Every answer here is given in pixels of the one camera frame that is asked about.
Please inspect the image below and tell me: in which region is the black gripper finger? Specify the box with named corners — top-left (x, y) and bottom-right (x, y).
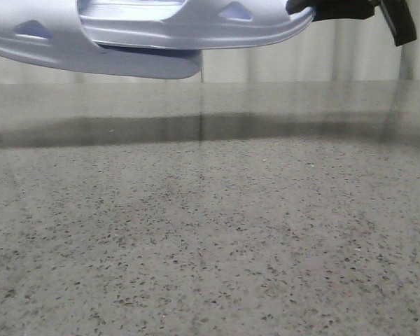
top-left (379, 0), bottom-right (417, 46)
top-left (286, 0), bottom-right (375, 21)

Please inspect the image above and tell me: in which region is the light blue slipper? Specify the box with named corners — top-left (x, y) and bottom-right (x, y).
top-left (0, 1), bottom-right (202, 79)
top-left (77, 0), bottom-right (315, 50)

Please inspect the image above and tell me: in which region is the white pleated curtain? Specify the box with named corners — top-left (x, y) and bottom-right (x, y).
top-left (0, 1), bottom-right (420, 83)

